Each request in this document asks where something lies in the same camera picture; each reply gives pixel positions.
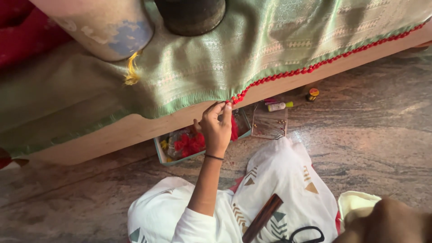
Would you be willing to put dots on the person's left hand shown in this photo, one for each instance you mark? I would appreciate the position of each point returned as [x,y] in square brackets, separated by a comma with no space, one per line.
[215,133]

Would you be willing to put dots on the person's right hand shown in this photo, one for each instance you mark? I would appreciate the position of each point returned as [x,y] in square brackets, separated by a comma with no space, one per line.
[388,221]

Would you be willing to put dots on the red thread bundle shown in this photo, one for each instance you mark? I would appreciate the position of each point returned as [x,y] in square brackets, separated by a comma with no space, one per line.
[234,130]

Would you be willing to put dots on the green silk saree fabric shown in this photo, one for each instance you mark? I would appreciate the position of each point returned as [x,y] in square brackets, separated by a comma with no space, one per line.
[236,54]

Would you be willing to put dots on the black wrist band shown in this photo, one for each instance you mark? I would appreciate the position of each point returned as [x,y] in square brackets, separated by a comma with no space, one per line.
[214,157]

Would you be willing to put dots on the red thread skein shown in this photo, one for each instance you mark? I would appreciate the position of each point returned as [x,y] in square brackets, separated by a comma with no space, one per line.
[189,143]

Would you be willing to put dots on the cream cloth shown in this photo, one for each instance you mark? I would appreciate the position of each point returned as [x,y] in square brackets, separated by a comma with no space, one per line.
[356,206]

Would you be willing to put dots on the clear plastic pin box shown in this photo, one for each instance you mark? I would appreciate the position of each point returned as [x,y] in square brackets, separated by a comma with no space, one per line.
[270,125]

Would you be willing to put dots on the teal cardboard box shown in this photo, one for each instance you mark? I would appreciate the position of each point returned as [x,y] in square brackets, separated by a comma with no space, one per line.
[162,153]

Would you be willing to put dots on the pink small tube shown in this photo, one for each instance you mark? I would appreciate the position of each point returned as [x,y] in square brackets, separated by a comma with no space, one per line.
[270,101]

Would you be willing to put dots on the white bottle yellow cap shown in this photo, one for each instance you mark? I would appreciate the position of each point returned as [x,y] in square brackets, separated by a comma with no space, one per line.
[277,106]

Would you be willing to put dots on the light wooden bench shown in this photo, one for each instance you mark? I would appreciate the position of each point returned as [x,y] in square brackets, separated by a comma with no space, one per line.
[135,135]

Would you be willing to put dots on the white patterned garment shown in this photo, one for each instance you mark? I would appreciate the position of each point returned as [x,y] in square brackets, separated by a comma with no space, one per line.
[287,175]

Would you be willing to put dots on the brown wooden stick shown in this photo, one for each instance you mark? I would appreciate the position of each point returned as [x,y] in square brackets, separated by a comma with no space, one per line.
[263,217]

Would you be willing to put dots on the yellow thread tassel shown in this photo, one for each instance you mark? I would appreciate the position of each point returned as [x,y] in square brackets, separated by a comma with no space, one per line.
[131,72]

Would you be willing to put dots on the gold thread spool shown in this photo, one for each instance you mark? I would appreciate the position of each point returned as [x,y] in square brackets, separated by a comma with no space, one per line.
[313,94]

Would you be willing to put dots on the red tassel knot trim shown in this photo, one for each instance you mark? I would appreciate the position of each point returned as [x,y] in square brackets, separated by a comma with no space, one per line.
[303,71]

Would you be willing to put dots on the dark metal pot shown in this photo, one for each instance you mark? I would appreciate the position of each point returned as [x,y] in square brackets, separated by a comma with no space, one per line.
[190,17]

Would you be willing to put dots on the white blue painted cylinder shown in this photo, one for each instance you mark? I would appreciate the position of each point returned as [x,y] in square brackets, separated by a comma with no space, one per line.
[104,30]

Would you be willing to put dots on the dark red cloth piece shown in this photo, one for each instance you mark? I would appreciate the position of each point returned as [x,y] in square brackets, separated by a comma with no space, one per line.
[10,160]

